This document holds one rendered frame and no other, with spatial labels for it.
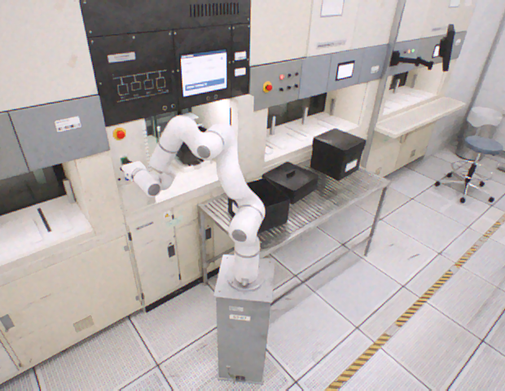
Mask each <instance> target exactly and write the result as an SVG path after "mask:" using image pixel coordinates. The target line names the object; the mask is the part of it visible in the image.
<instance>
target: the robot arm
mask: <svg viewBox="0 0 505 391"><path fill-rule="evenodd" d="M183 142H185V143H186V144H187V145H188V147H189V148H190V149H191V150H192V152H193V154H194V155H195V156H196V157H198V158H200V159H202V160H212V159H214V158H216V171H217V177H218V180H219V182H220V183H221V186H222V189H223V191H224V192H225V193H226V195H227V196H228V197H230V198H231V199H234V200H236V201H237V203H238V206H239V210H238V212H237V214H236V215H235V217H234V218H233V220H231V223H230V225H229V230H228V234H229V237H230V238H231V239H232V240H234V241H235V264H234V265H233V266H231V267H230V269H229V270H228V271H227V275H226V277H227V281H228V283H229V284H230V286H232V287H234V288H236V289H238V290H241V291H252V290H255V289H257V288H259V287H260V286H261V285H262V284H263V283H264V280H265V272H264V270H263V269H262V268H261V267H260V266H259V255H260V240H259V238H258V237H257V231H258V229H259V227H260V225H261V223H262V220H263V218H264V216H265V208H264V204H263V203H262V202H261V200H260V199H259V197H258V196H257V195H256V194H255V193H254V192H253V191H252V190H251V189H250V188H249V187H248V185H247V183H246V182H245V179H244V176H243V174H242V171H241V169H240V166H239V158H238V143H237V138H236V134H235V131H234V129H233V128H232V127H231V125H228V124H227V123H225V122H218V123H215V124H214V125H212V126H211V127H209V128H208V129H207V130H206V131H205V132H204V133H203V132H200V131H199V129H198V126H197V124H196V123H195V121H194V120H192V119H191V118H189V117H186V116H176V117H174V118H173V119H172V120H171V121H170V122H169V123H168V124H167V126H166V128H165V131H164V133H162V135H161V136H160V138H159V140H158V142H157V144H156V146H155V149H154V151H153V153H152V154H151V157H150V160H149V164H150V166H151V167H152V168H153V169H155V170H158V171H160V172H163V173H162V174H159V175H155V174H150V173H149V172H148V171H147V170H146V168H145V167H144V165H143V164H142V163H141V162H140V161H136V162H132V161H129V160H127V159H126V158H125V159H123V164H124V165H123V166H122V167H120V170H121V171H123V172H124V173H123V175H124V176H125V177H127V178H128V179H129V180H131V181H132V182H134V183H135V184H136V185H137V186H138V187H139V188H140V189H141V190H142V191H143V192H144V193H145V194H146V195H147V196H149V197H154V196H157V195H158V194H159V193H160V191H161V190H166V189H168V188H169V187H170V185H171V184H173V181H174V179H175V178H176V173H175V169H174V167H173V165H172V164H171V162H172V161H173V159H174V157H175V156H176V155H177V153H178V150H179V148H180V147H181V146H182V143H183Z"/></svg>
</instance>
